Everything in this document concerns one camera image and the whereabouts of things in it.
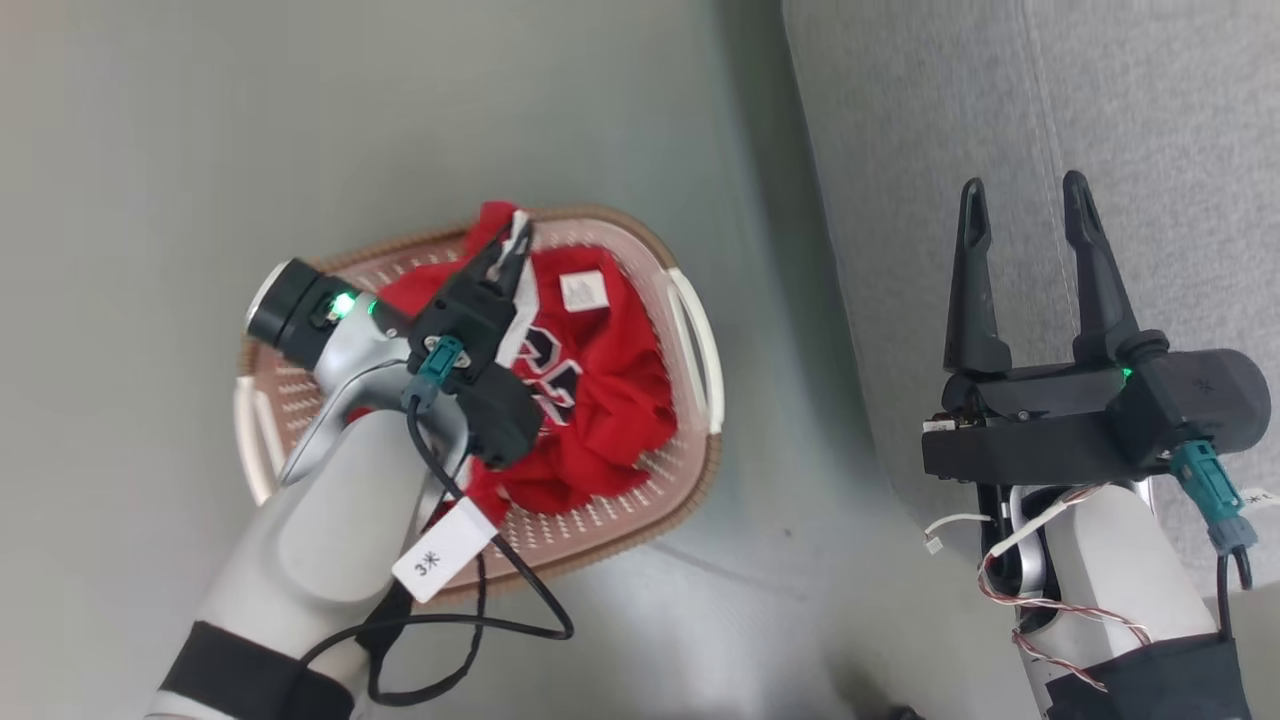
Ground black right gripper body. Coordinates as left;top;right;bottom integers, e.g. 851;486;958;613
920;348;1271;481

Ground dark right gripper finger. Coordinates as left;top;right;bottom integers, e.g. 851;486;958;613
1061;169;1170;367
943;178;1014;377

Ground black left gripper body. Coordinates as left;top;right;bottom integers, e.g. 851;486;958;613
408;268;547;471

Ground red basketball jersey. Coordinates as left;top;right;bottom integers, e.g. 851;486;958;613
345;200;682;527

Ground beige perforated laundry basket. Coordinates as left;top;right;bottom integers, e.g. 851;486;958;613
232;204;727;603

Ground grey fabric sofa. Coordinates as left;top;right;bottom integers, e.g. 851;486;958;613
780;0;1280;720

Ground black cable with teal plug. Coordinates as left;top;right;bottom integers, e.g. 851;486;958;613
1168;440;1261;641
298;335;577;709

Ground white wire with small connector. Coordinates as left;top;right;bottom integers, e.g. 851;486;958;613
922;511;1001;554

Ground red white twisted wires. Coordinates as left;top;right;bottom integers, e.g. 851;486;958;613
977;483;1154;694

